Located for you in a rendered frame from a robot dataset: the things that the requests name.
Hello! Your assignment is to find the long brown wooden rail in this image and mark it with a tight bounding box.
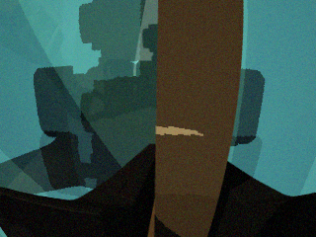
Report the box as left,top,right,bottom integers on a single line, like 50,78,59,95
154,0,244,237

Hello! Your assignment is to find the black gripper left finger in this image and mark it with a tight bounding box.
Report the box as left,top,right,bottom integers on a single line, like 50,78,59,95
0,143,157,237

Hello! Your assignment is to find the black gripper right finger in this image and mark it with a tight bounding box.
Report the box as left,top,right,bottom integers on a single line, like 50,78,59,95
206,162,316,237

